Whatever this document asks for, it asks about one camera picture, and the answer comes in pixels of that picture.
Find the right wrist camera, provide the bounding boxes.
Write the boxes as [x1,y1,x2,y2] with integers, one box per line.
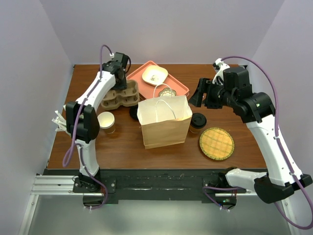
[212,58,230,85]

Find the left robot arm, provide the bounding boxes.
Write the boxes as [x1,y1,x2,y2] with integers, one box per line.
[63,52,131,192]

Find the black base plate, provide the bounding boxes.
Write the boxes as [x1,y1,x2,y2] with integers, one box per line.
[43,169,235,207]

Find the woven bamboo coaster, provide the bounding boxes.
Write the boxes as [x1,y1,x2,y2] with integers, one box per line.
[199,127,235,161]

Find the brown paper cup stack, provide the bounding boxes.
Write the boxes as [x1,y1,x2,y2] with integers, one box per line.
[97,112,115,134]

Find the single brown paper cup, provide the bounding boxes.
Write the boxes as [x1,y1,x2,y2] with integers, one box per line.
[189,125,202,134]

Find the cardboard cup carrier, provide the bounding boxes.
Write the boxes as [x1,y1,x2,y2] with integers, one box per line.
[100,80,140,111]

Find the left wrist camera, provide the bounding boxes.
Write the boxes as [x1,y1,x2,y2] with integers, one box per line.
[112,52,131,68]

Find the cream square bowl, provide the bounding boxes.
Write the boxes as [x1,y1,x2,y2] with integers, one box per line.
[141,65,168,86]

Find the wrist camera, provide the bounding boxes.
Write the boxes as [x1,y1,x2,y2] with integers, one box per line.
[112,52,131,68]
[212,58,230,85]

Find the black cup lid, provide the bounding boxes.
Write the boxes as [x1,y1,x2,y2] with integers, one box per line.
[190,113,207,129]

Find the black lid stack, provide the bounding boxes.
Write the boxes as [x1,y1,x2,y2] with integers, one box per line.
[129,105,138,121]

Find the green patterned small dish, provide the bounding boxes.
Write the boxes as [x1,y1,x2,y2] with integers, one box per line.
[158,87,177,96]

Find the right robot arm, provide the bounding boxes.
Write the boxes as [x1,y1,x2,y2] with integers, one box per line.
[188,67,313,204]

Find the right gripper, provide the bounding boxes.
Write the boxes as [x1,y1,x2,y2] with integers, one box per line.
[189,77,236,109]

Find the brown paper bag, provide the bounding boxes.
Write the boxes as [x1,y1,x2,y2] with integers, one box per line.
[137,95,193,149]

